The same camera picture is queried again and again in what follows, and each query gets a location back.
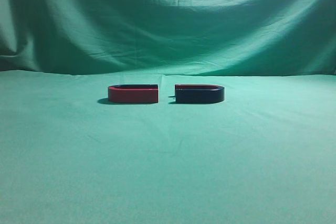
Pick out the blue-fronted horseshoe magnet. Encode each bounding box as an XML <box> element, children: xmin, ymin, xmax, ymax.
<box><xmin>174</xmin><ymin>84</ymin><xmax>225</xmax><ymax>103</ymax></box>

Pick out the left red-fronted horseshoe magnet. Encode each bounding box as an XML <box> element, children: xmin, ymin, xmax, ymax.
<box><xmin>108</xmin><ymin>84</ymin><xmax>159</xmax><ymax>103</ymax></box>

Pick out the green cloth backdrop and cover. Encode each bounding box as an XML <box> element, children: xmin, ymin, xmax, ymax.
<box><xmin>1</xmin><ymin>0</ymin><xmax>335</xmax><ymax>223</ymax></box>

